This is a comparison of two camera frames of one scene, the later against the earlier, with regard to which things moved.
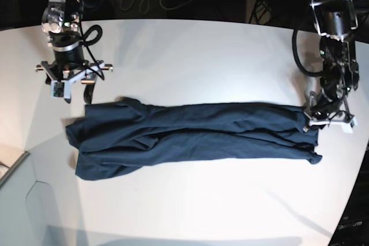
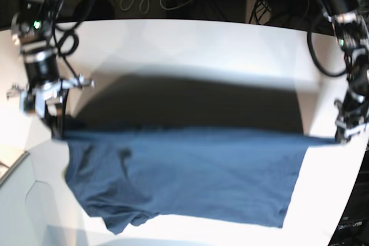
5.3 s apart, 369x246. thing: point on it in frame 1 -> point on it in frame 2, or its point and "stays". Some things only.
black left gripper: x=69 y=56 -> x=44 y=69
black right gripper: x=328 y=101 -> x=353 y=114
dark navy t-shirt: x=124 y=133 -> x=130 y=177
